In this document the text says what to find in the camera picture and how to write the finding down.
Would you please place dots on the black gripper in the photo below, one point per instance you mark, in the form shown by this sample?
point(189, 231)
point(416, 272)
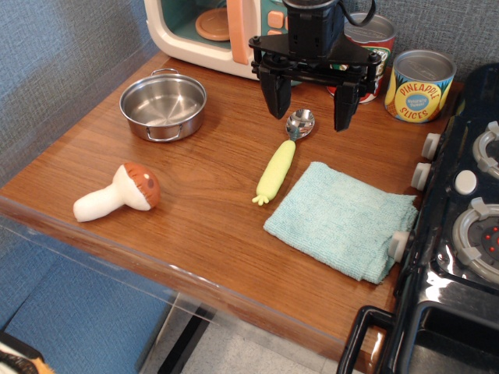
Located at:
point(314, 50)

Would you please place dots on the small stainless steel pot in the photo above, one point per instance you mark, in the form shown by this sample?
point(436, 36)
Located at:
point(164, 107)

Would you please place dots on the light blue cloth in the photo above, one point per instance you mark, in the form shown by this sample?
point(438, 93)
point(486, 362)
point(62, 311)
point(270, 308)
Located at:
point(342, 222)

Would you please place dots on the tomato can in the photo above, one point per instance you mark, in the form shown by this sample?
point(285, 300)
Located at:
point(377, 36)

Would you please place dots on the pineapple slices can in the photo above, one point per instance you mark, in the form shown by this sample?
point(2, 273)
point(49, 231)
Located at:
point(419, 85)

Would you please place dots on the toy microwave oven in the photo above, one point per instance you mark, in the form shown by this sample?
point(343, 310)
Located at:
point(214, 34)

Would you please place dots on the grey stove knob upper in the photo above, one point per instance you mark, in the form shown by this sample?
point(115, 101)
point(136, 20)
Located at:
point(430, 145)

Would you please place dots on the grey stove knob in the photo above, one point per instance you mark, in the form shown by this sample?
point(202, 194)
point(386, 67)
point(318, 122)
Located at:
point(420, 176)
point(397, 245)
point(430, 145)

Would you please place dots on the grey stove knob middle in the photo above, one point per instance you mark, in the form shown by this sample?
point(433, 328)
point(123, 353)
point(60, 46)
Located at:
point(420, 176)

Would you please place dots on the grey stove knob lower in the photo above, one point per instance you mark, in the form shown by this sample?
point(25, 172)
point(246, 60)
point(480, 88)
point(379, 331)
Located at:
point(397, 245)

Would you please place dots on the plush mushroom toy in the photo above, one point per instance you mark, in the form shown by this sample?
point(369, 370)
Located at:
point(133, 185)

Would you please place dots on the black toy stove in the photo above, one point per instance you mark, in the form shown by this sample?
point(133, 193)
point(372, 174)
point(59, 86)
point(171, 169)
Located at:
point(446, 297)

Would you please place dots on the orange object bottom corner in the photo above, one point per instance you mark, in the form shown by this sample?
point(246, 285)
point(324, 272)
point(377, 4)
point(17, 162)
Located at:
point(19, 357)

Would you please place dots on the spoon with green handle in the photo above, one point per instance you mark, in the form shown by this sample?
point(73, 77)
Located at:
point(298, 125)

